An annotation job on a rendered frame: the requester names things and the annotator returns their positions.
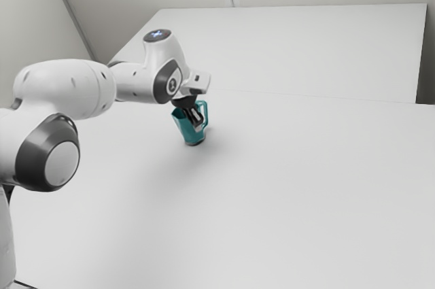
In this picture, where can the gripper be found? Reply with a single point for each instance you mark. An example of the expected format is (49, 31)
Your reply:
(183, 102)

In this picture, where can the teal faceted mug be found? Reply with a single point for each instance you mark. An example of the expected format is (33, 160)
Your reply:
(189, 131)

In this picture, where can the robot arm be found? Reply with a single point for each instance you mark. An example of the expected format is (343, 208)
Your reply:
(64, 88)

